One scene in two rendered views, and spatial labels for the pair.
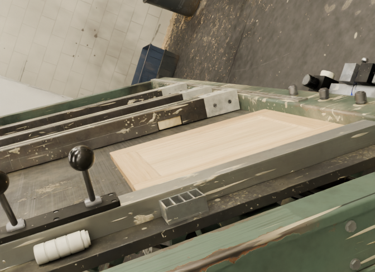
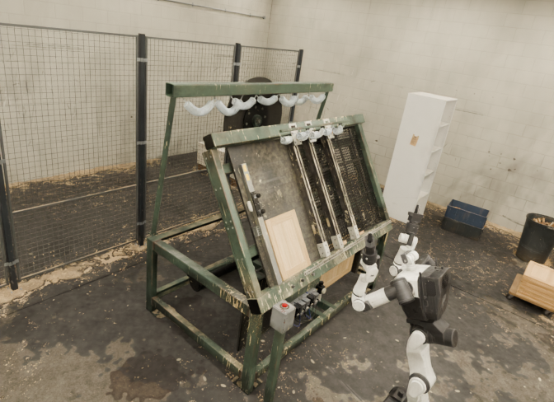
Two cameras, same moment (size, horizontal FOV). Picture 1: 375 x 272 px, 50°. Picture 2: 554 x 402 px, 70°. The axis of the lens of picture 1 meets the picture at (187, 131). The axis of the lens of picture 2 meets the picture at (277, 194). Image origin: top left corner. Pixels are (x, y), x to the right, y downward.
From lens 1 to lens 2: 241 cm
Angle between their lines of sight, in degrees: 32
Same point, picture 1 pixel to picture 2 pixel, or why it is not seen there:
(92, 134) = (307, 201)
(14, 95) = (431, 119)
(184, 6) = (522, 248)
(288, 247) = (239, 247)
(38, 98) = (429, 135)
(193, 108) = (318, 239)
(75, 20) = (523, 152)
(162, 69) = (463, 226)
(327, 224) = (241, 254)
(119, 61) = (485, 189)
